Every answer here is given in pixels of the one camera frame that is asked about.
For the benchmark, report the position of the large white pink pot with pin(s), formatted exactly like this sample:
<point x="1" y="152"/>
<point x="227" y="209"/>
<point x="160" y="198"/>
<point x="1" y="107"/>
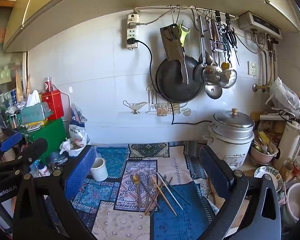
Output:
<point x="298" y="202"/>

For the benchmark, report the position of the aluminium pot with lid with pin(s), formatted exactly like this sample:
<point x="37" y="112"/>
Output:
<point x="233" y="123"/>

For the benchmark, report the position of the white water heater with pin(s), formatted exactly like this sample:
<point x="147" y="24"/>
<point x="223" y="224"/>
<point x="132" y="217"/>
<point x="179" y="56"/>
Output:
<point x="260" y="24"/>

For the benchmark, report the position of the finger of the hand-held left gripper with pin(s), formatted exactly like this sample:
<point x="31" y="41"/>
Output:
<point x="36" y="147"/>
<point x="11" y="140"/>

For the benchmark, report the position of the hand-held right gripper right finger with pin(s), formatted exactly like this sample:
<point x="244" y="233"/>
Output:
<point x="215" y="172"/>

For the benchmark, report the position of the red tin box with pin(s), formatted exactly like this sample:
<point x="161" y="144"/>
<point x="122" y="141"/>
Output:
<point x="53" y="105"/>

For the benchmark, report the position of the black wok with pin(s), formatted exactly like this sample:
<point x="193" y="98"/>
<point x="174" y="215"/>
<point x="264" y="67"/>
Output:
<point x="170" y="82"/>

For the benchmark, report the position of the patterned blue beige mat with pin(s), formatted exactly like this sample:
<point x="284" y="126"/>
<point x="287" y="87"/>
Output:
<point x="175" y="220"/>

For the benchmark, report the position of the small white pill bottle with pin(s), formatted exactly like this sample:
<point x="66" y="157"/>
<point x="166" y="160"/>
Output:
<point x="43" y="170"/>

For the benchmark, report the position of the white plastic cup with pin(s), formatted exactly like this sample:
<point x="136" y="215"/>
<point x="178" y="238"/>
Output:
<point x="100" y="170"/>

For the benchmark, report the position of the steel ladle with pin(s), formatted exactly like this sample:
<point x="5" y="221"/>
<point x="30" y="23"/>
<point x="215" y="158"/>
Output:
<point x="213" y="91"/>

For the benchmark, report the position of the brown wooden chopstick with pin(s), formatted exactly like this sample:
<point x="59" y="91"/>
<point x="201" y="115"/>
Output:
<point x="165" y="197"/>

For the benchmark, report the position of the beige overhead cabinet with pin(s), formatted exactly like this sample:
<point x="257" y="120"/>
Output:
<point x="115" y="2"/>

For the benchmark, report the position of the white hanging rail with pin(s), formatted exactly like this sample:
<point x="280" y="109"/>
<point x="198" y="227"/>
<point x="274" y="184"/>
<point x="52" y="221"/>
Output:
<point x="162" y="8"/>

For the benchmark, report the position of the hanging steel cleaver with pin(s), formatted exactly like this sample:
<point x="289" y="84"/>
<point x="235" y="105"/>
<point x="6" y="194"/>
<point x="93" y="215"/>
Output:
<point x="173" y="48"/>

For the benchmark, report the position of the pink bowl with utensils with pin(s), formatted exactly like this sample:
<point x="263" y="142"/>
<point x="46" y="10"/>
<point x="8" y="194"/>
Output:
<point x="261" y="156"/>

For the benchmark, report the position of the white wall socket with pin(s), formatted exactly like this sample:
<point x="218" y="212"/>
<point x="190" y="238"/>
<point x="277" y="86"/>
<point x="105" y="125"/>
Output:
<point x="252" y="68"/>

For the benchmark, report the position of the white thermos jug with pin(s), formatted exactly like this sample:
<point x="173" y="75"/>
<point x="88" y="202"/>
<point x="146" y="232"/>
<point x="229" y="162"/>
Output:
<point x="288" y="142"/>

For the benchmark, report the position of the floral patterned plate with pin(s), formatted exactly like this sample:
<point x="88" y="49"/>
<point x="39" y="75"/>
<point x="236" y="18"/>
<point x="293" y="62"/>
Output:
<point x="270" y="173"/>

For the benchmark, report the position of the steel slotted skimmer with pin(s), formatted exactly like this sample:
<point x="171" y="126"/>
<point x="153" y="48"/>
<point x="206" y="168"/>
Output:
<point x="211" y="75"/>

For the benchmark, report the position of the green box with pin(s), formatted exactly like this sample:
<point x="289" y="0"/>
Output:
<point x="52" y="135"/>

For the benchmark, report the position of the printed white bag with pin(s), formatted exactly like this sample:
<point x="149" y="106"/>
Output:
<point x="77" y="127"/>

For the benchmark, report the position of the white rice cooker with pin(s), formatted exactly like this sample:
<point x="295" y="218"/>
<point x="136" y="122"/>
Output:
<point x="227" y="150"/>

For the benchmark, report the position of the teal tissue box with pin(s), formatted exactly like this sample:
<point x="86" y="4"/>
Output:
<point x="33" y="111"/>

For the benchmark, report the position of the golden spoon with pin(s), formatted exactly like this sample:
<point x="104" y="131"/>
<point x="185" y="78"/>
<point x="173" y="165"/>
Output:
<point x="135" y="178"/>

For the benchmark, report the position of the clear plastic bag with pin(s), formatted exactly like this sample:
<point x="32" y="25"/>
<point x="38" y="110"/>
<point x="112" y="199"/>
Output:
<point x="286" y="97"/>

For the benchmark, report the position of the black kitchen shears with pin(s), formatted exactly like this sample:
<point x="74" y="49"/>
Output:
<point x="231" y="35"/>

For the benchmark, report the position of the white power strip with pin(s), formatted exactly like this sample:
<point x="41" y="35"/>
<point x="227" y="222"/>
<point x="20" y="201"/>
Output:
<point x="132" y="31"/>

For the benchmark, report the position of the metal water pipe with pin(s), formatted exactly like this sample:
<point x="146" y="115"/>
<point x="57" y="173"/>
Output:
<point x="266" y="65"/>

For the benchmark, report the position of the green peeler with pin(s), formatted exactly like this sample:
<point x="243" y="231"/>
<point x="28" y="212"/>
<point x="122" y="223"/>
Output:
<point x="183" y="33"/>

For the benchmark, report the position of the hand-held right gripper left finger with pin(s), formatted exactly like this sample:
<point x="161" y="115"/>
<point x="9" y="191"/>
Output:
<point x="80" y="170"/>

